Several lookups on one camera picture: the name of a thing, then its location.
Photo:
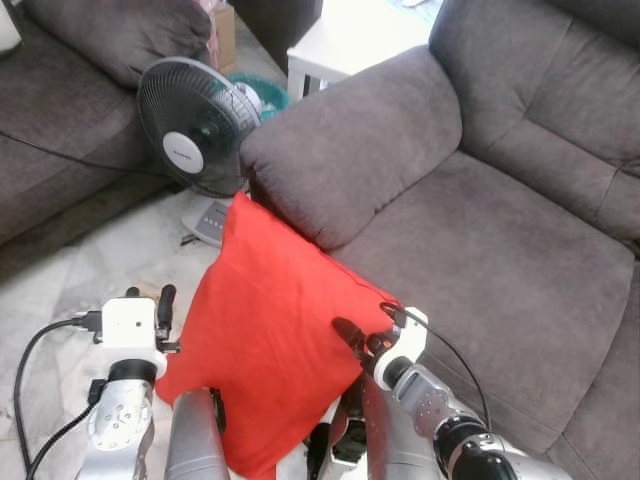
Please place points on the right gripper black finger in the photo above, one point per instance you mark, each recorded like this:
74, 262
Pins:
352, 338

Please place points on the red pillow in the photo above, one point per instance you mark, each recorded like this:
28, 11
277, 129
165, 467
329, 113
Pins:
270, 330

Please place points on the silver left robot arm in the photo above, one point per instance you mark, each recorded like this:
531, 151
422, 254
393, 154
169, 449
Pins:
120, 420

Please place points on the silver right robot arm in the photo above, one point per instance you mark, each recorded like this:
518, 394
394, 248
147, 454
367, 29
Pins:
440, 410

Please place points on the brown fabric two-seat sofa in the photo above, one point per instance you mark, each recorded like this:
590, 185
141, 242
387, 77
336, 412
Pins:
500, 250

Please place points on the black floor fan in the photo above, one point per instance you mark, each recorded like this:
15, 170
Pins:
195, 120

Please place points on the silver robot left leg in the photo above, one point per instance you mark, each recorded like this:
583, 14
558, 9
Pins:
195, 440

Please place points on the teal round basket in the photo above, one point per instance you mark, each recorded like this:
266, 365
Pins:
268, 98

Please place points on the brown cardboard box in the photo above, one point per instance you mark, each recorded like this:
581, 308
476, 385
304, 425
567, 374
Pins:
222, 40

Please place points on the white side table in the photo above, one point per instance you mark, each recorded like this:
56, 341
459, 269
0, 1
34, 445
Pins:
350, 40

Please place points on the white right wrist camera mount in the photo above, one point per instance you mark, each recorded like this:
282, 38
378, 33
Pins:
405, 345

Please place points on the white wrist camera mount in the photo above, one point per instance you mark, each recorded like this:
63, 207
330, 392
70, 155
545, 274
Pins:
130, 322
405, 345

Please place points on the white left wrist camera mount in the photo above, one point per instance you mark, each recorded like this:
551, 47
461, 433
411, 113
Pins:
130, 322

